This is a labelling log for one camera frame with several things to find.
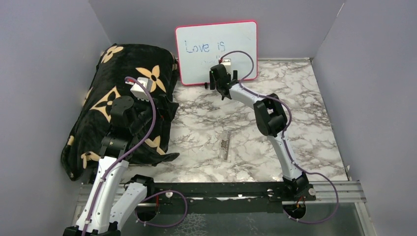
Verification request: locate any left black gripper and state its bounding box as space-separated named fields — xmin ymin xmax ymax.
xmin=130 ymin=93 xmax=179 ymax=134

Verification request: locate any purple cable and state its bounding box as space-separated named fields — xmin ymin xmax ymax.
xmin=219 ymin=50 xmax=340 ymax=225
xmin=81 ymin=76 xmax=189 ymax=236

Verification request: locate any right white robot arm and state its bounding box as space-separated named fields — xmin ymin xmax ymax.
xmin=209 ymin=64 xmax=315 ymax=201

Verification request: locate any clear plastic ruler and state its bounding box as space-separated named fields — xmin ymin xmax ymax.
xmin=220 ymin=130 xmax=231 ymax=161

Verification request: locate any black floral plush pillowcase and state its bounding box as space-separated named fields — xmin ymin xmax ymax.
xmin=60 ymin=44 xmax=179 ymax=181

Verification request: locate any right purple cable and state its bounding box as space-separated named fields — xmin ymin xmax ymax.
xmin=219 ymin=50 xmax=340 ymax=225

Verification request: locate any pink framed whiteboard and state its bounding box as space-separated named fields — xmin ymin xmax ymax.
xmin=175 ymin=21 xmax=258 ymax=86

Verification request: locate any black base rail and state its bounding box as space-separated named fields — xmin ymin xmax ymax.
xmin=135 ymin=182 xmax=316 ymax=215

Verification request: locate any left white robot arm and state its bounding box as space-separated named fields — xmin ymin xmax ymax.
xmin=63 ymin=95 xmax=178 ymax=236

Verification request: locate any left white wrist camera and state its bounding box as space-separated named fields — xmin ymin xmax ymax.
xmin=130 ymin=78 xmax=153 ymax=101

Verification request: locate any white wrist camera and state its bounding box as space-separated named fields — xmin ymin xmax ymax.
xmin=130 ymin=78 xmax=153 ymax=101
xmin=220 ymin=58 xmax=232 ymax=74

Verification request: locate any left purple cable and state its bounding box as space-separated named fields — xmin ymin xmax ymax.
xmin=81 ymin=76 xmax=189 ymax=236

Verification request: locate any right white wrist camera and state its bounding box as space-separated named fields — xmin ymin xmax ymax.
xmin=220 ymin=58 xmax=232 ymax=74

